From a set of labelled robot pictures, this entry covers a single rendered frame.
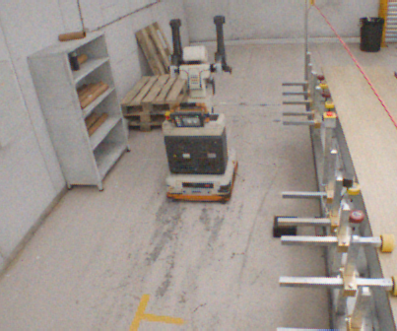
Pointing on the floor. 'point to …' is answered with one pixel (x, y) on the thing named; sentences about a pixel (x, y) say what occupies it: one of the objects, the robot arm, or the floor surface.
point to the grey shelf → (99, 142)
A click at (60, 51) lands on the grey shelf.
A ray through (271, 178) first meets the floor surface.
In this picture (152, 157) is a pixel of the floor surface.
